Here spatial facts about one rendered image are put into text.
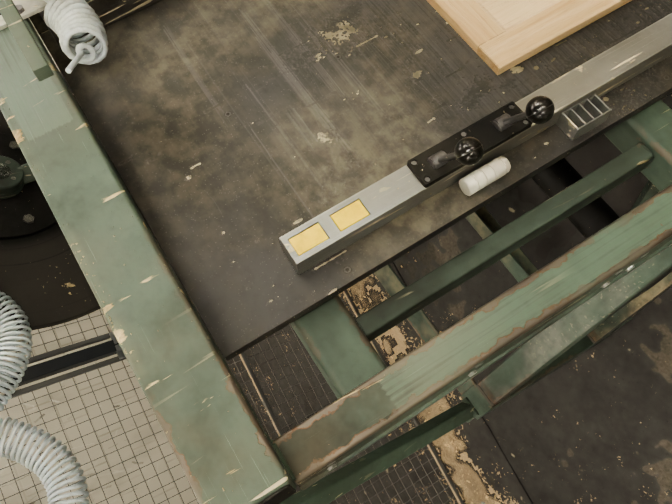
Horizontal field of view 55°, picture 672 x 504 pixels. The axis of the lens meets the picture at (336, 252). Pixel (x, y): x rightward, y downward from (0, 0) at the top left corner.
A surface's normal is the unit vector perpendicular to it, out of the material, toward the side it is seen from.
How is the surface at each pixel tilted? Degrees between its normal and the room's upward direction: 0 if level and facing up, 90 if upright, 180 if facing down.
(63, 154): 60
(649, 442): 0
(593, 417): 0
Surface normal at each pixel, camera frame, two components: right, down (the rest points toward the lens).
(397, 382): -0.04, -0.41
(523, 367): -0.75, 0.22
